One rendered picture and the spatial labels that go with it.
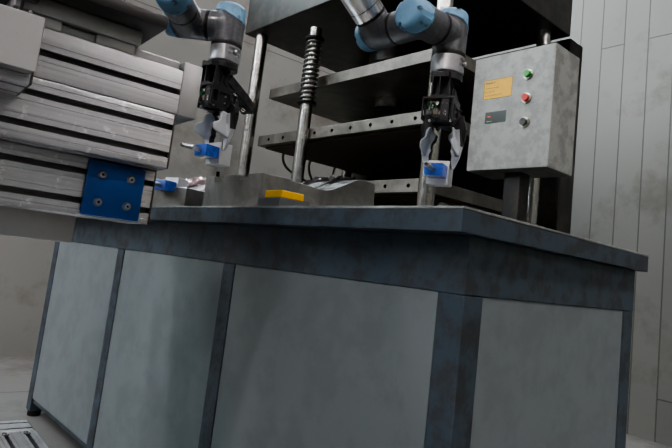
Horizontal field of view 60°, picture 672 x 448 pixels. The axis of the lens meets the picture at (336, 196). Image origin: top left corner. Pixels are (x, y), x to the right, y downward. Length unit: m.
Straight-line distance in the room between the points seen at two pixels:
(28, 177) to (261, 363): 0.60
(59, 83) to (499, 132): 1.44
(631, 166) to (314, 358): 2.88
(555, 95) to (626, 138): 1.87
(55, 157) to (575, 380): 0.99
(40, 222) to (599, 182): 3.26
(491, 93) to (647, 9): 2.08
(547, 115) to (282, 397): 1.20
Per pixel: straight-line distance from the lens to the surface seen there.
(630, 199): 3.72
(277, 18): 2.90
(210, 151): 1.42
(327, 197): 1.50
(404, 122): 2.21
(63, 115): 0.93
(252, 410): 1.30
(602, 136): 3.88
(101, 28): 0.97
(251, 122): 2.92
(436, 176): 1.31
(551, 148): 1.93
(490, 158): 2.01
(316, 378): 1.14
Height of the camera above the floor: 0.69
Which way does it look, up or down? 7 degrees up
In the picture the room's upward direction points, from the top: 7 degrees clockwise
